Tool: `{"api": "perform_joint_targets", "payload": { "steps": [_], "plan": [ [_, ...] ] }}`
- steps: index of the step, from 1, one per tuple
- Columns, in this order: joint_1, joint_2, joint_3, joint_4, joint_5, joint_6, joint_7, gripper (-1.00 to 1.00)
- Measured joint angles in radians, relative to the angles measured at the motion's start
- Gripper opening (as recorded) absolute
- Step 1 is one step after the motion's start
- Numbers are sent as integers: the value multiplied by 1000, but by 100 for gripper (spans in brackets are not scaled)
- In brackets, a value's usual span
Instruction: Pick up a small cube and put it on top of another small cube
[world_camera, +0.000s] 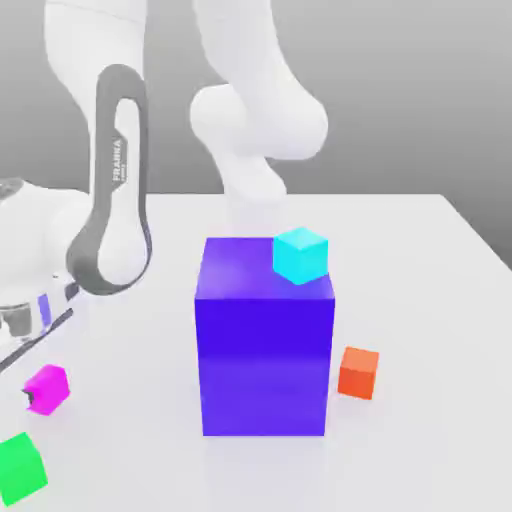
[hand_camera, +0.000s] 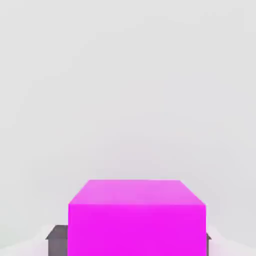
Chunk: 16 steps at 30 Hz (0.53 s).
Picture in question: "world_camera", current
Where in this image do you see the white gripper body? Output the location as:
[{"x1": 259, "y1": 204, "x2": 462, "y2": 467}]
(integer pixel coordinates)
[{"x1": 0, "y1": 306, "x2": 79, "y2": 390}]

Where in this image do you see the small magenta cube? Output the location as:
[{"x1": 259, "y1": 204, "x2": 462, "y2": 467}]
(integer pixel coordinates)
[{"x1": 22, "y1": 363, "x2": 72, "y2": 417}]

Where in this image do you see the small green cube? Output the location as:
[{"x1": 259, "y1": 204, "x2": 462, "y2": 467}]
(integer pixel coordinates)
[{"x1": 0, "y1": 431, "x2": 50, "y2": 508}]

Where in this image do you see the small cyan cube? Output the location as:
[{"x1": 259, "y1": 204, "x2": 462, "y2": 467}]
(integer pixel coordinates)
[{"x1": 272, "y1": 226, "x2": 330, "y2": 286}]

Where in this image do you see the small orange cube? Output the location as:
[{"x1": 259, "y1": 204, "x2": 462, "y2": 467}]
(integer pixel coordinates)
[{"x1": 336, "y1": 346, "x2": 380, "y2": 402}]

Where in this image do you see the large purple box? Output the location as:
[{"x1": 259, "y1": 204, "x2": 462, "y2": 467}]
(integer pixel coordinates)
[{"x1": 194, "y1": 236, "x2": 336, "y2": 438}]

